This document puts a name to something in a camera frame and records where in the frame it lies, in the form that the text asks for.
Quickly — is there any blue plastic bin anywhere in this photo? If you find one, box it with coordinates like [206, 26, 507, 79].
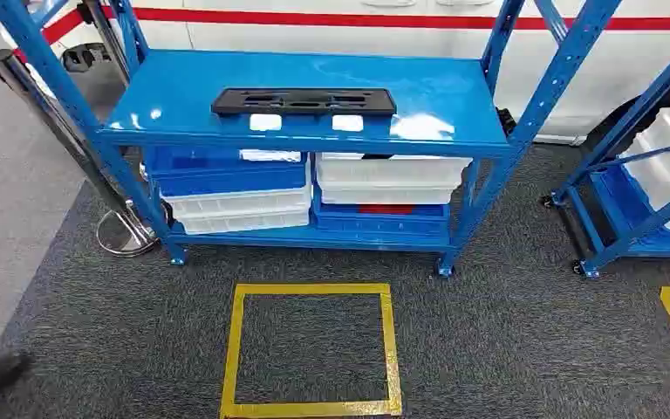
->
[311, 190, 451, 236]
[142, 145, 311, 198]

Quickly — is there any red part in bin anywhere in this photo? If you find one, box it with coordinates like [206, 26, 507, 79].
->
[359, 203, 416, 216]

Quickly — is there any white square sticker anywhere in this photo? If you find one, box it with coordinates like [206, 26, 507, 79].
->
[332, 114, 366, 134]
[249, 113, 284, 133]

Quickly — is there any black plastic panel part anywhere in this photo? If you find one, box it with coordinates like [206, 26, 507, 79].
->
[211, 87, 398, 117]

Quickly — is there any yellow floor tape square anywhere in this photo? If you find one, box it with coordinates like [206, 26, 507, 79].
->
[218, 282, 404, 419]

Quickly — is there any blue metal shelf rack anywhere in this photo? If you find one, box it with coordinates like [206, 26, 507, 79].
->
[542, 25, 670, 280]
[0, 0, 626, 280]

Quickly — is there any black stanchion with chrome base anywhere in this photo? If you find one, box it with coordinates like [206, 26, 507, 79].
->
[0, 48, 161, 259]

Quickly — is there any white divided plastic bin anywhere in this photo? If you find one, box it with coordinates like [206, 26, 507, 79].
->
[620, 106, 670, 231]

